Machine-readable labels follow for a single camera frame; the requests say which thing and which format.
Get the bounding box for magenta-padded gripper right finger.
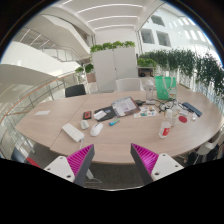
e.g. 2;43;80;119
130;143;185;186

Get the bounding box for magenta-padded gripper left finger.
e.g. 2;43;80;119
43;143;96;188

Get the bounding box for clear red-labelled water bottle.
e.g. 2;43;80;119
158;109;174;139

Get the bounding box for white computer mouse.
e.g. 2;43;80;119
89;122;104;138

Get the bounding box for small white gadget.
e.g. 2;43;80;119
80;119;90;131

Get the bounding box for colourful sticker sheet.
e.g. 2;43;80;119
133;105;160;119

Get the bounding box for blue and green glue stick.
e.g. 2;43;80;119
108;118;121;127

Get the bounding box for white card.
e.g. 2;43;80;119
94;110;108;121

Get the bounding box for small black box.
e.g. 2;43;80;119
134;99;147;107

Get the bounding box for black notebook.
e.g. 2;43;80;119
94;105;118;122

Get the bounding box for white paper sheet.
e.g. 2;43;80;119
34;109;52;117

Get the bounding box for white chair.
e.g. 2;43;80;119
194;128;224;164
115;77;144;93

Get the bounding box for dark blue keyboard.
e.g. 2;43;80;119
181;101;203;118

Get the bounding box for clear plastic tumbler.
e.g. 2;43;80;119
144;79;157;101

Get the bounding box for black chair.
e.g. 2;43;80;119
64;83;87;99

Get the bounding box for green tote bag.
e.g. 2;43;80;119
154;75;178;101

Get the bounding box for small potted green plants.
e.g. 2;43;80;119
74;63;95;75

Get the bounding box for white cabinet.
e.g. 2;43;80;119
91;46;139;93

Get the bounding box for green hedge along railing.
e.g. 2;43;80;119
137;49;224;98

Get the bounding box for green plants on cabinet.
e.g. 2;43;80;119
89;40;137;54

